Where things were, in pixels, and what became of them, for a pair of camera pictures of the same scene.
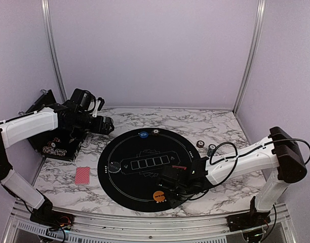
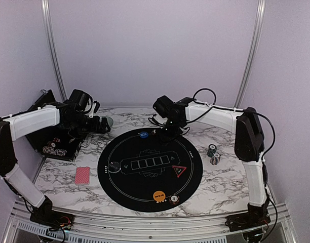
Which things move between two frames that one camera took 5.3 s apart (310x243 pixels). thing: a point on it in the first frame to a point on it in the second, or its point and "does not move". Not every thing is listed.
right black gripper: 175,204 to 166,139
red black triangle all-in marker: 180,167 does not move
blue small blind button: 144,134 does not move
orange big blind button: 158,196 does not move
